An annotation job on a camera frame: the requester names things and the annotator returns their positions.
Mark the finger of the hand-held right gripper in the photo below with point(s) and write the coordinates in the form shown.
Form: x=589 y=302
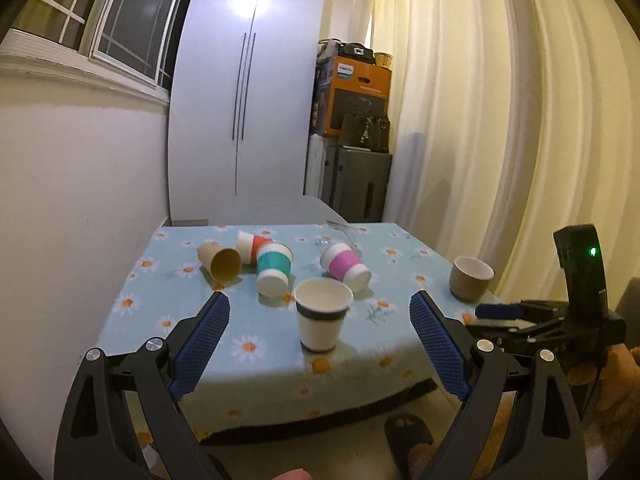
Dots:
x=500 y=310
x=515 y=335

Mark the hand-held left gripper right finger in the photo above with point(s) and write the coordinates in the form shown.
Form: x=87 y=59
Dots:
x=440 y=345

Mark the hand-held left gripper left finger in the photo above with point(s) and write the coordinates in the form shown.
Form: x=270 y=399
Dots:
x=202 y=340

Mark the short brown paper cup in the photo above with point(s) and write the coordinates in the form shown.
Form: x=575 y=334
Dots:
x=470 y=278

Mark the tall brown paper cup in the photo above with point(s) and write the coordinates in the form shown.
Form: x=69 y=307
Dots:
x=219 y=261

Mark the teal banded paper cup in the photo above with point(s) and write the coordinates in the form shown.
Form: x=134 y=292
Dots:
x=273 y=270

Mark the red banded paper cup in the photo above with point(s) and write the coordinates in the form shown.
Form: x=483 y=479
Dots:
x=248 y=246

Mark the white cup with dark band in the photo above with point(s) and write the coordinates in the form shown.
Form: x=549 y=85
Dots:
x=321 y=317

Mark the pink banded paper cup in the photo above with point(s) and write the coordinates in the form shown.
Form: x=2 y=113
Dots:
x=346 y=267

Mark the instant noodle cup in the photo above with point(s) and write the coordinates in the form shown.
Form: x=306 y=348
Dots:
x=383 y=60

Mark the person's right hand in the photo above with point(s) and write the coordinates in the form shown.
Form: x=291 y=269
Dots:
x=622 y=375

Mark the person's left hand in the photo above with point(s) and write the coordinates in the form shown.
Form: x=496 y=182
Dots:
x=292 y=475

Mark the blue floral tablecloth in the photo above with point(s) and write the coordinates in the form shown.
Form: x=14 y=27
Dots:
x=260 y=360

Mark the black slipper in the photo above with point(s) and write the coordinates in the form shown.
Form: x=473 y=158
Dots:
x=405 y=432

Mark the person's foot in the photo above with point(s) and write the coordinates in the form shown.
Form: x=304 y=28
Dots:
x=422 y=460

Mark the clear plastic wrapper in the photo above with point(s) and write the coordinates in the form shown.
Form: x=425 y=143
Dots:
x=341 y=231

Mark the grey cabinet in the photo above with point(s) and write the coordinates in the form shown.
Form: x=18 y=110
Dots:
x=357 y=182

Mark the cream curtain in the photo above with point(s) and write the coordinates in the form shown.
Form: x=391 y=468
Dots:
x=500 y=120

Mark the dark handbag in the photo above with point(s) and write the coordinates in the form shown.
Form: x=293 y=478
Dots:
x=365 y=130

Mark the white wardrobe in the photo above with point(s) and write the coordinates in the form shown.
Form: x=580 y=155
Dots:
x=240 y=90

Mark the orange cardboard box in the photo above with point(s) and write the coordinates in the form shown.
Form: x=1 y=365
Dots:
x=352 y=95

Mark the window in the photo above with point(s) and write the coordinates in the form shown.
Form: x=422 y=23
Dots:
x=107 y=15

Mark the black camera bag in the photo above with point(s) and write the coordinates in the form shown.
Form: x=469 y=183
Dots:
x=355 y=51

